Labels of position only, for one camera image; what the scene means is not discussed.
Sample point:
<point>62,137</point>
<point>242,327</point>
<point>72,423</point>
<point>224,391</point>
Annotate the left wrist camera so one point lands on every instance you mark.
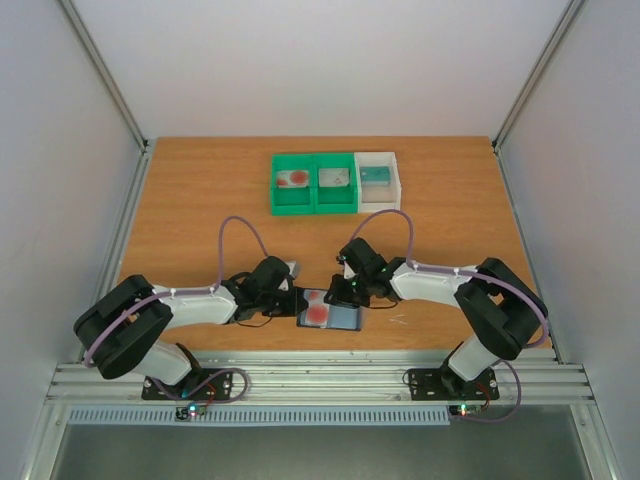
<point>293,272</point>

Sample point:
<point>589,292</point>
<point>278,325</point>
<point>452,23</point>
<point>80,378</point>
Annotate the grey white card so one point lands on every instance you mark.
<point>333,177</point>

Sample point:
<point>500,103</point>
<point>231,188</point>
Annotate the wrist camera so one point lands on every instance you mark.
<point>348,273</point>
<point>293,272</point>

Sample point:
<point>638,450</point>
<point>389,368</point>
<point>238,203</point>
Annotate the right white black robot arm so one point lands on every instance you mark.
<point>503,312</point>

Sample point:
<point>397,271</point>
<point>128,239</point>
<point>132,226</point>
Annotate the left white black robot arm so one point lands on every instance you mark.
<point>121,332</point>

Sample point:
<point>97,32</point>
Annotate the left green bin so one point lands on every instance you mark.
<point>291,202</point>

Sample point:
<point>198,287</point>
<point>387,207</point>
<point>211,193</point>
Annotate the middle green bin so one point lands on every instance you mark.
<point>342,200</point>

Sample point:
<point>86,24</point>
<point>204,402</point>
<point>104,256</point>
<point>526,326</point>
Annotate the left controller board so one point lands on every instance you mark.
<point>192,412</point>

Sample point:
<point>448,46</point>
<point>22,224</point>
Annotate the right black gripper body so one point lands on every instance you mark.
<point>341,292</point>

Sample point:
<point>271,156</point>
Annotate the card with red circles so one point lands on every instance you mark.
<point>292,179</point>

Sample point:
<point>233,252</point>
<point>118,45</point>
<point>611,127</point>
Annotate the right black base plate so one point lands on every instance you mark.
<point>433,384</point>

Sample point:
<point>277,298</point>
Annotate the white bin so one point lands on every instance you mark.
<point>374,199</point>

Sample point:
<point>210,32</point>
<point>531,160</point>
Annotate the green bin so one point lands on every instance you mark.
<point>291,202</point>
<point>342,200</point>

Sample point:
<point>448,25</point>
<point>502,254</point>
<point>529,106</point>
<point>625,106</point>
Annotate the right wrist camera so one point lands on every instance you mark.
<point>348,273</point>

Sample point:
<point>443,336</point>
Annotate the grey slotted cable duct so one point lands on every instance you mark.
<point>261,416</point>

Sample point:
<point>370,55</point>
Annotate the aluminium front rail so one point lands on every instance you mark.
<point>347,377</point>

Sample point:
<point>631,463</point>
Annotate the aluminium frame post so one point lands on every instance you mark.
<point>551,47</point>
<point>91,49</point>

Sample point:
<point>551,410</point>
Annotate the right controller board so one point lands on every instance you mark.
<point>466,410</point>

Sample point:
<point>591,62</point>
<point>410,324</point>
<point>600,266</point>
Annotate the controller board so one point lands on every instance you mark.
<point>466,410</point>
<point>192,412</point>

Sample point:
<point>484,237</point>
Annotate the right aluminium frame post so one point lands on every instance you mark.
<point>551,47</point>

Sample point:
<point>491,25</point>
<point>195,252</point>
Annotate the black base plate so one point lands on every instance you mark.
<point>433,384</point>
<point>220,382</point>

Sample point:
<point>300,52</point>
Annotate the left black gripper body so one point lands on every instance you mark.
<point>274,307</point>

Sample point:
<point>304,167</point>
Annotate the blue leather card holder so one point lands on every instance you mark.
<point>345,319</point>

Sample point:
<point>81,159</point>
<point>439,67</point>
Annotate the left aluminium frame post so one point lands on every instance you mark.
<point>91,49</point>

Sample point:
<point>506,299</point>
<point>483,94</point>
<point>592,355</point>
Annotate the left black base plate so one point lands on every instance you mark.
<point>220,382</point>

